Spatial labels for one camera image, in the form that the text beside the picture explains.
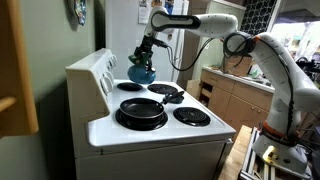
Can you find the blue kettle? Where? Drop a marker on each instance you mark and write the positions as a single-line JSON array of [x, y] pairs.
[[140, 75]]

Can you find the colourful decorative wall plate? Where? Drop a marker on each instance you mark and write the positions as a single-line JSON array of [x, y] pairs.
[[78, 10]]

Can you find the wooden kitchen cabinets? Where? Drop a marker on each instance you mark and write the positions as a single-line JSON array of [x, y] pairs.
[[220, 83]]

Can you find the wooden shelf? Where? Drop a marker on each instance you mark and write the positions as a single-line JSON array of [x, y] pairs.
[[17, 107]]

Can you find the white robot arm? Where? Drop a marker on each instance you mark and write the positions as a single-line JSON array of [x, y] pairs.
[[294, 92]]

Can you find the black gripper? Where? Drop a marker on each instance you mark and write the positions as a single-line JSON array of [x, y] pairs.
[[146, 48]]

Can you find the coil burner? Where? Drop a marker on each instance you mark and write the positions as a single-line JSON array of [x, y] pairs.
[[191, 116], [162, 88]]

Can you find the front left coil burner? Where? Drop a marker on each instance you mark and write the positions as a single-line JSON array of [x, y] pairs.
[[191, 116]]

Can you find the white electric stove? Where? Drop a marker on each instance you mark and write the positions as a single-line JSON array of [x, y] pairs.
[[106, 148]]

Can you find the front right coil burner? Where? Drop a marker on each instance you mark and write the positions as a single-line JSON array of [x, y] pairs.
[[162, 88]]

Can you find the black frying pan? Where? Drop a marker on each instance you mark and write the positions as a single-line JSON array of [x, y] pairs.
[[144, 108]]

